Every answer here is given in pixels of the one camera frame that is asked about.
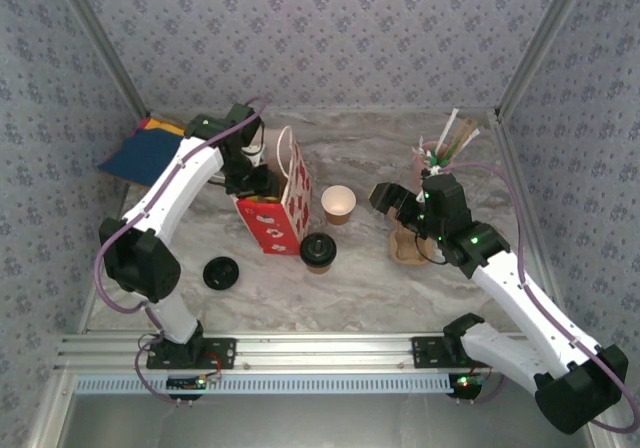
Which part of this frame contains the white wrapped straw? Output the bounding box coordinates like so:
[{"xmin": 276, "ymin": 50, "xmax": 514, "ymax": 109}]
[
  {"xmin": 452, "ymin": 128, "xmax": 481, "ymax": 157},
  {"xmin": 437, "ymin": 108, "xmax": 460, "ymax": 150}
]

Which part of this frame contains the yellow napkin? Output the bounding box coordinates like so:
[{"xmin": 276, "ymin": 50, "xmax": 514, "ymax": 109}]
[{"xmin": 149, "ymin": 119, "xmax": 187, "ymax": 139}]

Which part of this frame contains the small circuit board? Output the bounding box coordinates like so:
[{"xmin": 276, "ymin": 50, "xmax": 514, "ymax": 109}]
[
  {"xmin": 166, "ymin": 375, "xmax": 209, "ymax": 390},
  {"xmin": 447, "ymin": 373, "xmax": 486, "ymax": 404}
]

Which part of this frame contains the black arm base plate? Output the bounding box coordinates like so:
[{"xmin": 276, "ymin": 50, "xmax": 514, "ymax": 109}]
[
  {"xmin": 146, "ymin": 336, "xmax": 237, "ymax": 370},
  {"xmin": 411, "ymin": 336, "xmax": 503, "ymax": 369}
]

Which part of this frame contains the brown striped wrapped straw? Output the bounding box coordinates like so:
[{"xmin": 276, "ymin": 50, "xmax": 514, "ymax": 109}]
[{"xmin": 444, "ymin": 117, "xmax": 474, "ymax": 159}]

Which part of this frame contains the grey metal panel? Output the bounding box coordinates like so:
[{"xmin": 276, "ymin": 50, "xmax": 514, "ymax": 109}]
[{"xmin": 29, "ymin": 390, "xmax": 619, "ymax": 448}]

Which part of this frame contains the brown pulp cup carrier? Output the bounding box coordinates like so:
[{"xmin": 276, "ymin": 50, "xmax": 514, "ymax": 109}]
[{"xmin": 389, "ymin": 207, "xmax": 436, "ymax": 267}]

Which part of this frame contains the white slotted cable duct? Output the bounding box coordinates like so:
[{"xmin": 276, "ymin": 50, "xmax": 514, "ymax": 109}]
[{"xmin": 73, "ymin": 372, "xmax": 455, "ymax": 396}]

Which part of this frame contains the white red printed paper bag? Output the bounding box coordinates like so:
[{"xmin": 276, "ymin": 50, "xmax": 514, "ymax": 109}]
[{"xmin": 234, "ymin": 124, "xmax": 315, "ymax": 257}]

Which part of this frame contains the aluminium mounting rail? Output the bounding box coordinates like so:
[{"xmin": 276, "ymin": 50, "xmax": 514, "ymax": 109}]
[{"xmin": 54, "ymin": 331, "xmax": 600, "ymax": 373}]

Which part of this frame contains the pink metal bucket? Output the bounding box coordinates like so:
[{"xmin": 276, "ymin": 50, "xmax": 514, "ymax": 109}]
[{"xmin": 411, "ymin": 141, "xmax": 455, "ymax": 189}]

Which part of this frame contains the paper cup with black lid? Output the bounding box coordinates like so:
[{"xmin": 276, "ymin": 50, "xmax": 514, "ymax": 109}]
[{"xmin": 299, "ymin": 232, "xmax": 338, "ymax": 269}]

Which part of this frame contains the black plastic cup lid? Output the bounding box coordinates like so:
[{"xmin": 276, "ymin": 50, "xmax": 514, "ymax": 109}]
[{"xmin": 202, "ymin": 256, "xmax": 240, "ymax": 292}]

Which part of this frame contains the aluminium frame post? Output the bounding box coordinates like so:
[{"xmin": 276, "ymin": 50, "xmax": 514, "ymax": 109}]
[
  {"xmin": 494, "ymin": 0, "xmax": 599, "ymax": 119},
  {"xmin": 49, "ymin": 0, "xmax": 149, "ymax": 117}
]

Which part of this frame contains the blue napkin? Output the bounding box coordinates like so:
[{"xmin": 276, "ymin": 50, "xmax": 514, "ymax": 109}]
[{"xmin": 98, "ymin": 130, "xmax": 186, "ymax": 189}]

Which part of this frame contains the purple cable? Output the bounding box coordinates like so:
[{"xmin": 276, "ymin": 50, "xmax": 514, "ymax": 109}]
[
  {"xmin": 93, "ymin": 95, "xmax": 269, "ymax": 405},
  {"xmin": 439, "ymin": 161, "xmax": 640, "ymax": 435}
]

